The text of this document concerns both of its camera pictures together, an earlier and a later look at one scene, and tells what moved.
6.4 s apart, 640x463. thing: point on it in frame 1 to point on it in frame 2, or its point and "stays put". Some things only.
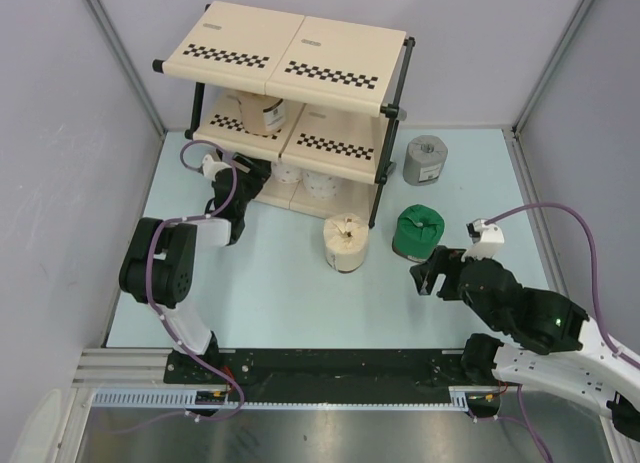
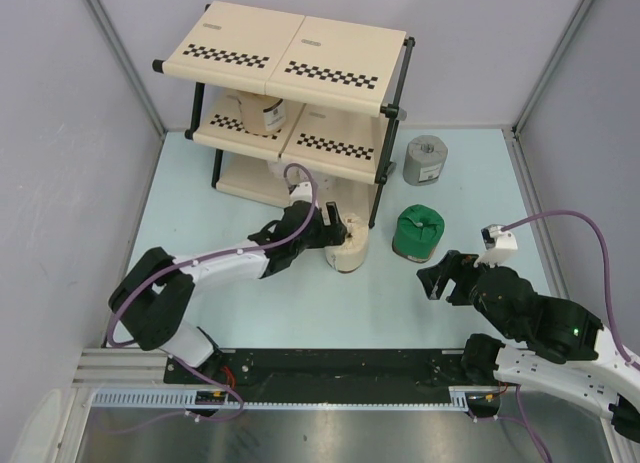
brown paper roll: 262,114 stays put
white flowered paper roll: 320,186 stays put
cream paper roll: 345,241 stays put
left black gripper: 258,172 to 329,234
